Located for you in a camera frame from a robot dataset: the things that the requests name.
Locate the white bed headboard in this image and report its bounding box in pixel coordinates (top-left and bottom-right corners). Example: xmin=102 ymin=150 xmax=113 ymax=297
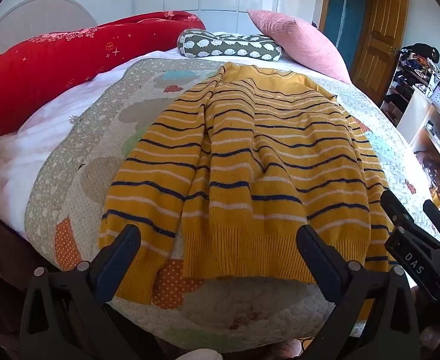
xmin=0 ymin=0 xmax=98 ymax=64

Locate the green hedgehog print pillow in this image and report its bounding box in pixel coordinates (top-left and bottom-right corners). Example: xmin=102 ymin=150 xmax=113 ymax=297
xmin=178 ymin=29 xmax=284 ymax=62

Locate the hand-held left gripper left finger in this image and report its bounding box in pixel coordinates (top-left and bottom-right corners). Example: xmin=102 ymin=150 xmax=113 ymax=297
xmin=19 ymin=224 xmax=157 ymax=360

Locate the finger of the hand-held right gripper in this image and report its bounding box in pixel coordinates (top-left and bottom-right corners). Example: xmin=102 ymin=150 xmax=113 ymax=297
xmin=380 ymin=190 xmax=415 ymax=233
xmin=423 ymin=199 xmax=440 ymax=241

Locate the patchwork dotted quilt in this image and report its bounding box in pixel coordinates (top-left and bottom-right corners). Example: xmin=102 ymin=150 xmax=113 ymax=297
xmin=24 ymin=57 xmax=440 ymax=353

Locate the blue glass wooden door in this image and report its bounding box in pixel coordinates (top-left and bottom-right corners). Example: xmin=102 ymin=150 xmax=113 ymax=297
xmin=323 ymin=0 xmax=376 ymax=72

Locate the yellow striped knit sweater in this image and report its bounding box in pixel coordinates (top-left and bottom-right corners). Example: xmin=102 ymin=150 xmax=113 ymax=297
xmin=97 ymin=63 xmax=402 ymax=321

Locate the white cabinet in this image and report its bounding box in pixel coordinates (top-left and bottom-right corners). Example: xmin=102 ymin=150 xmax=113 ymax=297
xmin=396 ymin=90 xmax=440 ymax=211

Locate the cluttered shelf rack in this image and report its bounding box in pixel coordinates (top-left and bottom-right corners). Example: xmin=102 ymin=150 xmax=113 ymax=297
xmin=379 ymin=43 xmax=440 ymax=128

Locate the brown wooden door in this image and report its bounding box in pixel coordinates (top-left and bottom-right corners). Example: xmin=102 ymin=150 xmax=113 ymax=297
xmin=349 ymin=0 xmax=409 ymax=104

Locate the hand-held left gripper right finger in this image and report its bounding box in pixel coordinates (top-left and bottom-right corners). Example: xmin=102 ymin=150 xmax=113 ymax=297
xmin=296 ymin=225 xmax=421 ymax=360

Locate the red floral bolster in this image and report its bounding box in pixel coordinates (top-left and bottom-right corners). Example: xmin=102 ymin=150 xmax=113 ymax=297
xmin=0 ymin=10 xmax=207 ymax=137

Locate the pink ribbed pillow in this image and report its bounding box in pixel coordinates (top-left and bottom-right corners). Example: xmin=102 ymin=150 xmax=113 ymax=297
xmin=247 ymin=9 xmax=352 ymax=83

